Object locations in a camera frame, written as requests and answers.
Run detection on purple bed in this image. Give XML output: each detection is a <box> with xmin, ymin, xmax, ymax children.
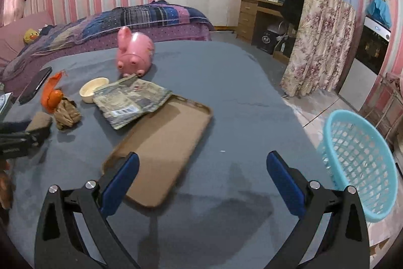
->
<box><xmin>0</xmin><ymin>4</ymin><xmax>215</xmax><ymax>99</ymax></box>

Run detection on blue cloth cover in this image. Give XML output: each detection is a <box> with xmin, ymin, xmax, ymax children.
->
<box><xmin>366</xmin><ymin>0</ymin><xmax>392</xmax><ymax>28</ymax></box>

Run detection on small white bowl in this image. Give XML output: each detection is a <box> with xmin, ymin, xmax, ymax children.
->
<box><xmin>79</xmin><ymin>77</ymin><xmax>110</xmax><ymax>103</ymax></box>

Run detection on white fan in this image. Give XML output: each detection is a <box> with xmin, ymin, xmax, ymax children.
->
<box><xmin>267</xmin><ymin>20</ymin><xmax>290</xmax><ymax>36</ymax></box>

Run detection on pink piggy bank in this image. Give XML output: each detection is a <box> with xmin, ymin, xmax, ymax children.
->
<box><xmin>116</xmin><ymin>26</ymin><xmax>155</xmax><ymax>78</ymax></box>

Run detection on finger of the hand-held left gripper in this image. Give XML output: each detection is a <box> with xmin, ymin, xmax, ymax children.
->
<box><xmin>0</xmin><ymin>121</ymin><xmax>32</xmax><ymax>134</ymax></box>
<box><xmin>0</xmin><ymin>127</ymin><xmax>51</xmax><ymax>150</ymax></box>

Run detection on pink cloth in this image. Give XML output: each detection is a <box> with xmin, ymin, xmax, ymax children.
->
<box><xmin>386</xmin><ymin>72</ymin><xmax>403</xmax><ymax>87</ymax></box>

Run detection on yellow duck plush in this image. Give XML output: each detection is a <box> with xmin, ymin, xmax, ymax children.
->
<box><xmin>23</xmin><ymin>29</ymin><xmax>40</xmax><ymax>44</ymax></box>

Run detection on black carton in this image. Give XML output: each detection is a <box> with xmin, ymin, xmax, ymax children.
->
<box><xmin>252</xmin><ymin>26</ymin><xmax>278</xmax><ymax>54</ymax></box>

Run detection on cardboard tube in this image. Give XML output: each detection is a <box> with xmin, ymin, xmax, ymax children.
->
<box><xmin>26</xmin><ymin>112</ymin><xmax>53</xmax><ymax>134</ymax></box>

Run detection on person's left hand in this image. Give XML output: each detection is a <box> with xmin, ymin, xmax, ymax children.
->
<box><xmin>0</xmin><ymin>159</ymin><xmax>15</xmax><ymax>210</ymax></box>

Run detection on brown paper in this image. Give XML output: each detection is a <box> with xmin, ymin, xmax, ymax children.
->
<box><xmin>55</xmin><ymin>99</ymin><xmax>82</xmax><ymax>131</ymax></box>

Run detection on striped patchwork quilt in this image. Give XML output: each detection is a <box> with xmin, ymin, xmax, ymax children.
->
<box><xmin>2</xmin><ymin>4</ymin><xmax>215</xmax><ymax>80</ymax></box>

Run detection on wooden desk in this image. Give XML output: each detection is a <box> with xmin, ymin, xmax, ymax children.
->
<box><xmin>238</xmin><ymin>0</ymin><xmax>299</xmax><ymax>65</ymax></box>

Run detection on teal plastic basket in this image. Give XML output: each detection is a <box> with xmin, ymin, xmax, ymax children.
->
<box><xmin>316</xmin><ymin>110</ymin><xmax>399</xmax><ymax>223</ymax></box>

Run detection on white water dispenser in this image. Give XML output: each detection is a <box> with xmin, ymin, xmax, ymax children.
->
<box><xmin>338</xmin><ymin>15</ymin><xmax>392</xmax><ymax>112</ymax></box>

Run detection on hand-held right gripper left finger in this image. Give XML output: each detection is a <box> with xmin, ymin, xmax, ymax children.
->
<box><xmin>34</xmin><ymin>152</ymin><xmax>141</xmax><ymax>269</ymax></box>

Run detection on silver snack packet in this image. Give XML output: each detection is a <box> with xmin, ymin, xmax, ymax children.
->
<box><xmin>93</xmin><ymin>74</ymin><xmax>173</xmax><ymax>130</ymax></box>

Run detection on brown phone case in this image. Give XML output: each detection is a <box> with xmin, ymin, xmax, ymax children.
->
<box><xmin>101</xmin><ymin>95</ymin><xmax>213</xmax><ymax>208</ymax></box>

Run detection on orange plastic wrapper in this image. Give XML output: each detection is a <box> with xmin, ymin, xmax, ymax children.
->
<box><xmin>41</xmin><ymin>70</ymin><xmax>68</xmax><ymax>113</ymax></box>

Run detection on blue and floral curtain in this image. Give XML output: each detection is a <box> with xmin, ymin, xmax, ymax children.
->
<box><xmin>280</xmin><ymin>0</ymin><xmax>361</xmax><ymax>98</ymax></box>

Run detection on grey blue tablecloth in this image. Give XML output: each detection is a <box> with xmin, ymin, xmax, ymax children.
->
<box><xmin>0</xmin><ymin>40</ymin><xmax>337</xmax><ymax>269</ymax></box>

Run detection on small tangerine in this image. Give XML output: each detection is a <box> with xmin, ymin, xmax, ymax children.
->
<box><xmin>47</xmin><ymin>89</ymin><xmax>65</xmax><ymax>109</ymax></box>

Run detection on metal rack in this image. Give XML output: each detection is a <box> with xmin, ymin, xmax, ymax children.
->
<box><xmin>359</xmin><ymin>72</ymin><xmax>403</xmax><ymax>146</ymax></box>

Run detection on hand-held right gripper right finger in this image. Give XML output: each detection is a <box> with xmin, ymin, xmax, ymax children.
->
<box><xmin>266</xmin><ymin>151</ymin><xmax>370</xmax><ymax>269</ymax></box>

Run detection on black smartphone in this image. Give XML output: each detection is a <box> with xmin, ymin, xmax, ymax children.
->
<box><xmin>19</xmin><ymin>67</ymin><xmax>53</xmax><ymax>105</ymax></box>

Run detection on pink headboard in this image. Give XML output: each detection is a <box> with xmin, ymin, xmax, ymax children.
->
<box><xmin>0</xmin><ymin>11</ymin><xmax>54</xmax><ymax>68</ymax></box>

